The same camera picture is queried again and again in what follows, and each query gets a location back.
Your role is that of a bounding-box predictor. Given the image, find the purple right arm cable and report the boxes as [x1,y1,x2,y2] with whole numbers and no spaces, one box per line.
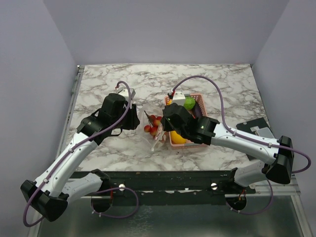
[170,76,311,215]

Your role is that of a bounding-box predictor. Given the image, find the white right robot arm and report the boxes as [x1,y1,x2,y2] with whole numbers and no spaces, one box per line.
[161,103,294,193]

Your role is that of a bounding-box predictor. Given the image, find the black mounting rail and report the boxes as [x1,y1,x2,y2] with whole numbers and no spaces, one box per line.
[71,169,257,207]

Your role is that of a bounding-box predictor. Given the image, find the pink perforated plastic basket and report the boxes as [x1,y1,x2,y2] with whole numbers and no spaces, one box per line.
[168,93,208,149]

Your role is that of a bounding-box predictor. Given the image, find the black pad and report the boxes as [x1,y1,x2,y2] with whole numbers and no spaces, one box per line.
[236,118,272,161]

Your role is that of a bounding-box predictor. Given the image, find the green custard apple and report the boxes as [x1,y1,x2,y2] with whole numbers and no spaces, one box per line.
[183,97,196,111]

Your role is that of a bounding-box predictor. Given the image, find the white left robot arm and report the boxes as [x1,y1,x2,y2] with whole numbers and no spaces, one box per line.
[20,90,140,222]

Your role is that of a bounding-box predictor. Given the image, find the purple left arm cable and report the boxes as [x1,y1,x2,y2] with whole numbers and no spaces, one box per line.
[23,80,139,227]

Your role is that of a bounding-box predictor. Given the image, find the yellow lemon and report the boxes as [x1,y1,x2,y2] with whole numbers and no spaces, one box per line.
[170,131,186,144]

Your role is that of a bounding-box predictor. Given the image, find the aluminium side rail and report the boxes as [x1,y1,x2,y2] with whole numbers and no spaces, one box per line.
[55,65,85,159]

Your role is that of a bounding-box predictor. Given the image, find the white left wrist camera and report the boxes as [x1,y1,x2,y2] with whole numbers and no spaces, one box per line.
[118,88,136,102]

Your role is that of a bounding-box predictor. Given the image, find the clear zip top bag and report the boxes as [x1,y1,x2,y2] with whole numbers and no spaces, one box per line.
[137,104,167,152]

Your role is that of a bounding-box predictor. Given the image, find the dark purple eggplant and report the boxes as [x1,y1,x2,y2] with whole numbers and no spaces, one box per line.
[192,102,203,118]

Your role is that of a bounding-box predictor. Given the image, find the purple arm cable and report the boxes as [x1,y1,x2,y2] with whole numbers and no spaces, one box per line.
[170,76,311,215]
[23,80,139,227]

